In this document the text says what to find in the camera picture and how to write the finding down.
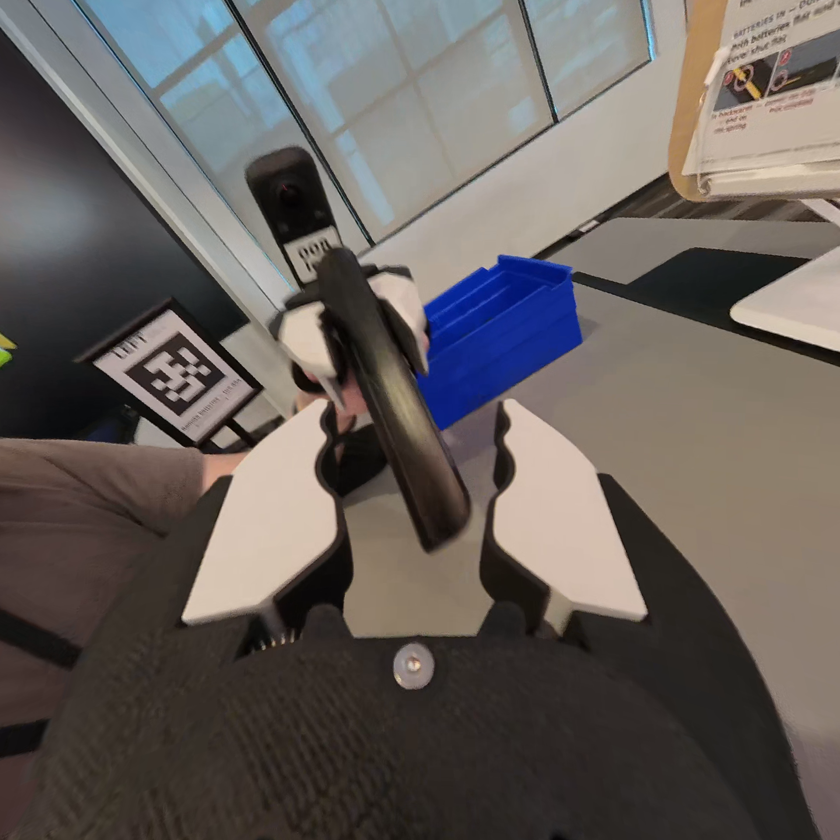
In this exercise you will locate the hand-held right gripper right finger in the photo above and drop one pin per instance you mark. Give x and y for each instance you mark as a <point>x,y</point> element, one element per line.
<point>565,538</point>

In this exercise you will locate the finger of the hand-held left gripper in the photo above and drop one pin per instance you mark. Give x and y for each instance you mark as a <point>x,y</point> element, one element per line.
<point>400,315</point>
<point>305,344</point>

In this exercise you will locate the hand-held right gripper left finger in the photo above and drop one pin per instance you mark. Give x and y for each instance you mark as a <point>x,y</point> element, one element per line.
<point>263,538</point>

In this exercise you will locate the black remote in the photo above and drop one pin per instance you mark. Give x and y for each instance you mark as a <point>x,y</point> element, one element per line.
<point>400,420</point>

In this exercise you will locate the blue plastic bin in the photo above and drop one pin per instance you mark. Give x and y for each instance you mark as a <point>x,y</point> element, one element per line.
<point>505,341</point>

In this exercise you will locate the black framed marker sign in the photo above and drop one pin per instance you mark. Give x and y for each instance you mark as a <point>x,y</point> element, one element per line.
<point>177,374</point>

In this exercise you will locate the large glass window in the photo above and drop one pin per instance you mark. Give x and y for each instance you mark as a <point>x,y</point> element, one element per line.
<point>420,92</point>

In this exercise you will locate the person's grey shirt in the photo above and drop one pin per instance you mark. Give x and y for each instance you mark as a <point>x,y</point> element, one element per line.
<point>79,551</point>

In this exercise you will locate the instruction sheet on stand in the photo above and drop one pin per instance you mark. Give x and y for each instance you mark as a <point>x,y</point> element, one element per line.
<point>768,92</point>

